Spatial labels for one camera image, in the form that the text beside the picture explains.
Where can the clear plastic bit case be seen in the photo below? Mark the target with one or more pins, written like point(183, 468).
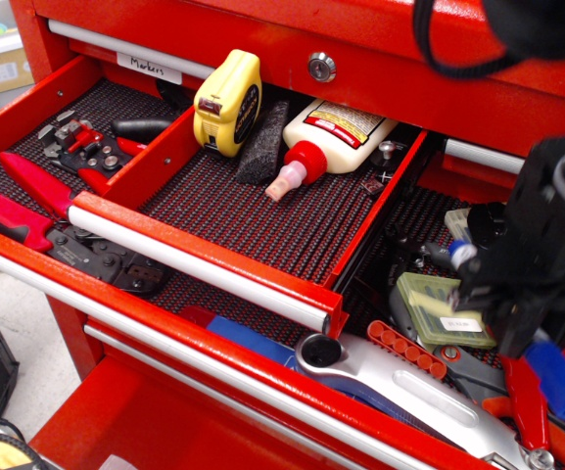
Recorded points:
point(457, 224)

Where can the yellow tape measure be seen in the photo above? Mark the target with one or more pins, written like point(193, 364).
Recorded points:
point(227, 104)

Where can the black crimper red handles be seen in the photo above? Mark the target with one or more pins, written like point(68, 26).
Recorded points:
point(486, 224)

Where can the orange handled cutters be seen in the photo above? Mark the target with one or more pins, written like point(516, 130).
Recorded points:
point(527, 411)

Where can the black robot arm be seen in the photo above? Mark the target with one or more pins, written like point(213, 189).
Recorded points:
point(529, 29)

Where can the green transparent bit case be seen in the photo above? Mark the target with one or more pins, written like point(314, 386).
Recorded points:
point(425, 298)

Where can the blue capped white marker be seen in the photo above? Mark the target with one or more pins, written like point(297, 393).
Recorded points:
point(522, 305)

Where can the white glue bottle red cap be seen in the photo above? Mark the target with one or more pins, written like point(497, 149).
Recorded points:
point(323, 138)

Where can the small silver knob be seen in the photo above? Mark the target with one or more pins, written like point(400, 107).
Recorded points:
point(387, 149)

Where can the red lower open drawer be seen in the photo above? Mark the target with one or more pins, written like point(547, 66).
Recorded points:
point(417, 458)

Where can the red handled wire stripper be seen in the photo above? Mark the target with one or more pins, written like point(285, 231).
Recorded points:
point(76, 147)

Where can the red open drawer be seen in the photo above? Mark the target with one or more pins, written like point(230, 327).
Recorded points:
point(230, 246)
point(417, 458)

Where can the black tool handle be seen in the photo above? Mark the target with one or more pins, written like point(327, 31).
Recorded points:
point(142, 130)

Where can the red upper open drawer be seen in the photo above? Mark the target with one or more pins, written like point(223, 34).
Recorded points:
point(230, 246)

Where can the silver drawer lock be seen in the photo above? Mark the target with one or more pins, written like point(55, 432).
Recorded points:
point(321, 67)

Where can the red handled crimping tool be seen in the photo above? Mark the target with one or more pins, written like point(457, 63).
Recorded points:
point(98, 257)

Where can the silver metal hand tool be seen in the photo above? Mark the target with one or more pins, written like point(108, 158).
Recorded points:
point(436, 408)

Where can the dark grey foam block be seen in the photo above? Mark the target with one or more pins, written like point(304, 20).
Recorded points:
point(259, 158)

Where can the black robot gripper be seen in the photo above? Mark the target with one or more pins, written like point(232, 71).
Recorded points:
point(534, 216)

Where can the white markers label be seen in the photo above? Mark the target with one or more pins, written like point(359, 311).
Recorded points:
point(149, 68)

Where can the grey handled pliers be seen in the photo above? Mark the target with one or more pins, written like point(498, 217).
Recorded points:
point(408, 252)

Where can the red tool chest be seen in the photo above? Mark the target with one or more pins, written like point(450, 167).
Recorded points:
point(380, 70)

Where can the red bit holder strip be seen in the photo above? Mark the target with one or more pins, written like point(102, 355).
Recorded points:
point(391, 340)

